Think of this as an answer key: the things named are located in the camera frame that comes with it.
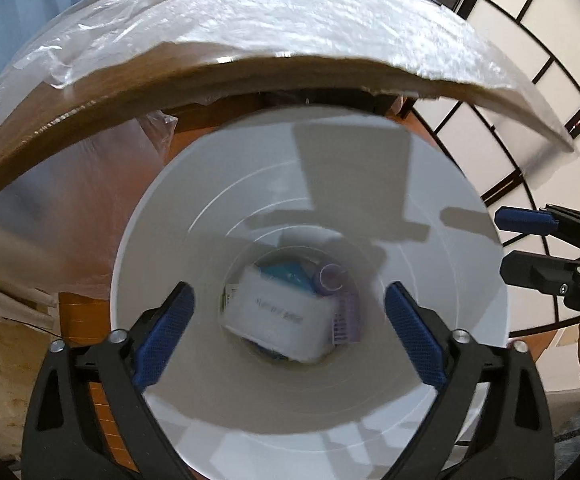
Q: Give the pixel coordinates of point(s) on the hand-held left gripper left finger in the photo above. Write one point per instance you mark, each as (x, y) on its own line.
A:
(167, 330)

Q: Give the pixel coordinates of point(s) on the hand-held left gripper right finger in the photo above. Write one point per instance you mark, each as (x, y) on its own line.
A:
(415, 330)

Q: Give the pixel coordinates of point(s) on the wooden table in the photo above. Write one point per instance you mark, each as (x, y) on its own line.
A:
(120, 85)

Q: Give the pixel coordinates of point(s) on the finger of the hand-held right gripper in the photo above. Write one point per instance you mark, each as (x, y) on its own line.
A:
(535, 272)
(525, 220)

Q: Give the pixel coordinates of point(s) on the white black-framed folding screen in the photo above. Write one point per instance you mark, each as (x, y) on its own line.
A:
(520, 85)

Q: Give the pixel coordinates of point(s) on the white round waste bin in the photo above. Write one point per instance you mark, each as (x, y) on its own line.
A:
(270, 410)

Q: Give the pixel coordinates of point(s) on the blue curtain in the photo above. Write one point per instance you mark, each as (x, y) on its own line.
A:
(25, 15)

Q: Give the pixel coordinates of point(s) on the beige curtain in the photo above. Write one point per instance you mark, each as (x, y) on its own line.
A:
(5, 300)

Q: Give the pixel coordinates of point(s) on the white packet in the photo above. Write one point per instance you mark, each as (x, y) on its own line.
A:
(280, 310)

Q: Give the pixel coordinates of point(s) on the blue plastic bag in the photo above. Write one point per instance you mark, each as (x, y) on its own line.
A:
(285, 274)

